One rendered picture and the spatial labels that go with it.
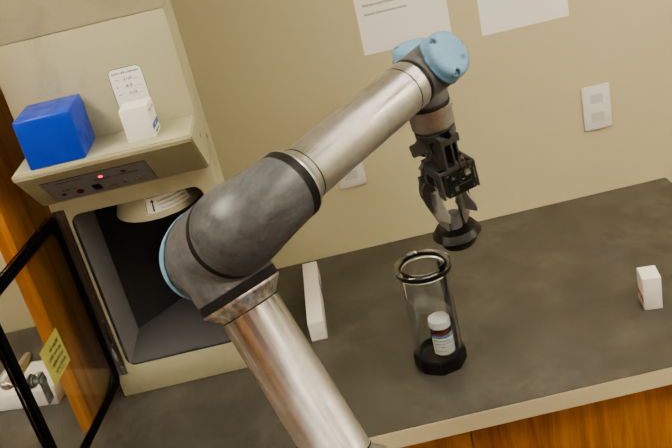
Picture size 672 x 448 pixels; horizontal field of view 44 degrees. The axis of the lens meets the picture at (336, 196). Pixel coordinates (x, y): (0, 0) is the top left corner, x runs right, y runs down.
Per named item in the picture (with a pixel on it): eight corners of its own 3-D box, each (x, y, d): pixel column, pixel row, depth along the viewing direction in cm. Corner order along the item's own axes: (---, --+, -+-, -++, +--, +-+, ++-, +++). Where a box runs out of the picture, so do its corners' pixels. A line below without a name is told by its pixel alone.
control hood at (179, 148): (45, 201, 158) (25, 154, 154) (211, 162, 158) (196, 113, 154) (30, 228, 148) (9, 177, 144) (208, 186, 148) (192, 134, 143)
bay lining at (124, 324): (142, 303, 197) (92, 168, 182) (249, 278, 197) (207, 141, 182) (127, 364, 175) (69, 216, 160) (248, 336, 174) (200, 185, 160)
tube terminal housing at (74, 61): (139, 331, 201) (20, 19, 169) (270, 300, 200) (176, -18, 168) (124, 396, 178) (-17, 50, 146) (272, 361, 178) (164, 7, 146)
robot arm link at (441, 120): (399, 107, 144) (439, 89, 145) (405, 131, 146) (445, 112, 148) (419, 119, 137) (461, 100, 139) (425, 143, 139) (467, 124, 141)
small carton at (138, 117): (133, 133, 151) (123, 102, 149) (160, 127, 151) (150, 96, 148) (128, 143, 147) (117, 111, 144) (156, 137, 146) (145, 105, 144)
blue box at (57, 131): (43, 151, 154) (25, 105, 150) (96, 138, 153) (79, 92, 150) (30, 171, 144) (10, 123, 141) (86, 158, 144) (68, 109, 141)
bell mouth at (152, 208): (123, 194, 179) (115, 171, 177) (203, 175, 179) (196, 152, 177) (110, 230, 163) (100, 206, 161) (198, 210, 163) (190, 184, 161)
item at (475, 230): (467, 222, 162) (460, 193, 159) (493, 240, 154) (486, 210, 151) (426, 242, 160) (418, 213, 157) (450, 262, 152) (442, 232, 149)
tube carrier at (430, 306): (452, 332, 171) (435, 242, 162) (477, 359, 161) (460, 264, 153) (404, 351, 169) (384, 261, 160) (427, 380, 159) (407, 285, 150)
